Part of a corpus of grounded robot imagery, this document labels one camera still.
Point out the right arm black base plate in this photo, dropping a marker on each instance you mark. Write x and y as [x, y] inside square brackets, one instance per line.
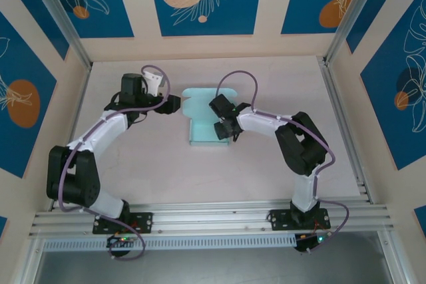
[279, 219]

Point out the blue floral wall panel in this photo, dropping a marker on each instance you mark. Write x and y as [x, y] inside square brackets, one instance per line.
[20, 144]
[100, 21]
[382, 114]
[299, 4]
[233, 14]
[382, 14]
[40, 24]

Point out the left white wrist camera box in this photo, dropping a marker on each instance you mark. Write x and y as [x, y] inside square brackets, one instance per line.
[151, 82]

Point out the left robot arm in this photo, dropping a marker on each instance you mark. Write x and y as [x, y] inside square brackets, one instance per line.
[73, 181]

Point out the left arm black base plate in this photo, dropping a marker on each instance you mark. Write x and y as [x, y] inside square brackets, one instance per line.
[146, 222]

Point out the light blue paper box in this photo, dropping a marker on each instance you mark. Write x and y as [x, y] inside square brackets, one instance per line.
[203, 124]

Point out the aluminium frame post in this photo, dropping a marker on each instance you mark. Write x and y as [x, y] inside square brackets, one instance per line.
[354, 14]
[61, 14]

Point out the wide aluminium mounting rail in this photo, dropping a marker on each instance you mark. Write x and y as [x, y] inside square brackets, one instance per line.
[213, 215]

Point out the aluminium side rail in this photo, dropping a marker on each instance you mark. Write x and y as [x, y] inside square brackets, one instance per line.
[333, 81]
[80, 104]

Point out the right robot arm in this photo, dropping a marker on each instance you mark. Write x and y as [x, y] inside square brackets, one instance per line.
[299, 144]

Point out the grey metal sheet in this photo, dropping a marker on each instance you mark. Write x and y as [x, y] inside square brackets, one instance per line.
[213, 267]

